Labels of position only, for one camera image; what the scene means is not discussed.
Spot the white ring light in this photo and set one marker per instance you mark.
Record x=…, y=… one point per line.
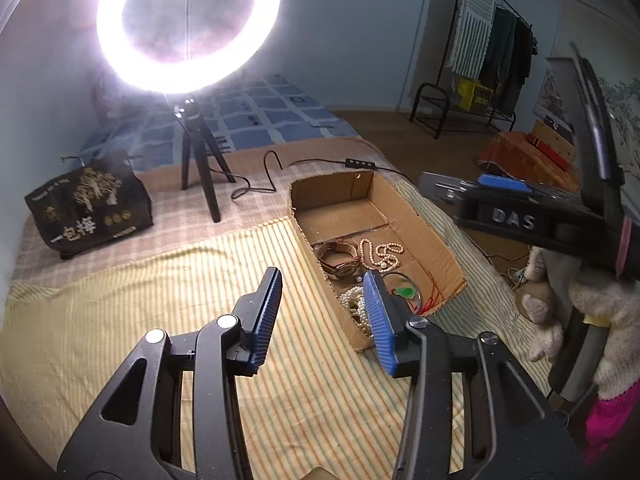
x=181, y=46

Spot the black clothes rack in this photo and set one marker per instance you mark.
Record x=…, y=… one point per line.
x=489, y=41

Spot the black printed bag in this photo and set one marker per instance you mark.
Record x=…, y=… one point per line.
x=91, y=206

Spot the brown wrist watch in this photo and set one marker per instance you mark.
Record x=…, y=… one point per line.
x=340, y=259

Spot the striped yellow cloth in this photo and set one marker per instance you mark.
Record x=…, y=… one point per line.
x=314, y=403

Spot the black tripod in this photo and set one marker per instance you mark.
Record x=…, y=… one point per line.
x=196, y=142

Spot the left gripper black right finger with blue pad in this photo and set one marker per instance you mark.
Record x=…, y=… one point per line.
x=473, y=412

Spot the yellow box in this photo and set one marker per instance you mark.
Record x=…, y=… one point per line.
x=474, y=97

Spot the green jade pendant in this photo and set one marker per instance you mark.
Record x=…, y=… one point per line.
x=406, y=292

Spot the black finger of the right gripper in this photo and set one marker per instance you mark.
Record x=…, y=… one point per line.
x=486, y=189

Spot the blue patterned blanket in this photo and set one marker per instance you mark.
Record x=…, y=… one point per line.
x=243, y=114

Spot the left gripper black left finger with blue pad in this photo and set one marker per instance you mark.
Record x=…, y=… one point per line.
x=170, y=411

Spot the white knit gloved hand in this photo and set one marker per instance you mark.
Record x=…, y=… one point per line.
x=586, y=324

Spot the cardboard box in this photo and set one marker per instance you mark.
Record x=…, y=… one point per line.
x=364, y=208

